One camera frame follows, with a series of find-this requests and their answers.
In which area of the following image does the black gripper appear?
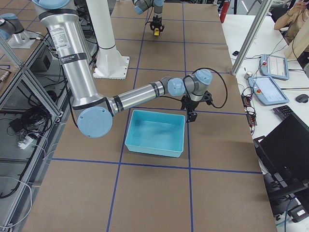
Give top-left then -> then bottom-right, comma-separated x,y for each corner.
150,16 -> 165,32
181,90 -> 213,122

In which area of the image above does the yellow beetle toy car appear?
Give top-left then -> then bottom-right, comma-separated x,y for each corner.
154,28 -> 160,36

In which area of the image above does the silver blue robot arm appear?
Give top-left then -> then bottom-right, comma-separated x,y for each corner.
34,0 -> 212,138
132,0 -> 165,36

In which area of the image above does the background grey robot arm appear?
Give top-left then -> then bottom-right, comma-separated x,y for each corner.
0,13 -> 34,49

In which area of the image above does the light blue plastic bin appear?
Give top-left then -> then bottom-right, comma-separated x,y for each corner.
125,110 -> 185,158

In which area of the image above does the small metal cylinder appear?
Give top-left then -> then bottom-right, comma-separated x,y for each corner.
244,71 -> 253,80

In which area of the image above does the red bottle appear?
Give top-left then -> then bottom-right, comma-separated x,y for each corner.
220,0 -> 230,23

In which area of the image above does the near teach pendant tablet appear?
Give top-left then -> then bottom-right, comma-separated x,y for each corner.
248,76 -> 289,106

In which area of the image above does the teach pendant tablet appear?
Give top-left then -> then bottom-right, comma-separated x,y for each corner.
260,54 -> 290,81
248,76 -> 289,106

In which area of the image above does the black keyboard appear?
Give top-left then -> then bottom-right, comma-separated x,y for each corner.
272,105 -> 294,121

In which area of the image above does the far teach pendant tablet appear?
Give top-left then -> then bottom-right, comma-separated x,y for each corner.
260,54 -> 290,81

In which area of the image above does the black laptop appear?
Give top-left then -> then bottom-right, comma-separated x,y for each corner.
253,113 -> 309,188

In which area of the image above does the black computer mouse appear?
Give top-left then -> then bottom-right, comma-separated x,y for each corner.
295,94 -> 309,103

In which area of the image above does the seated person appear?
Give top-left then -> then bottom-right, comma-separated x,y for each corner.
274,0 -> 309,56

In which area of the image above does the white power strip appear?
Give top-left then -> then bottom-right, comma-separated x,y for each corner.
17,135 -> 34,150

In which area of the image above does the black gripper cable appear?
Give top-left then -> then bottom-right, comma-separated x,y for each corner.
183,67 -> 228,108

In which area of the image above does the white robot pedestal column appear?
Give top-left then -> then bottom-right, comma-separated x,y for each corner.
86,0 -> 130,79

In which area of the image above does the aluminium frame post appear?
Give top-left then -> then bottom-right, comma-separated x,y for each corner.
231,0 -> 273,75

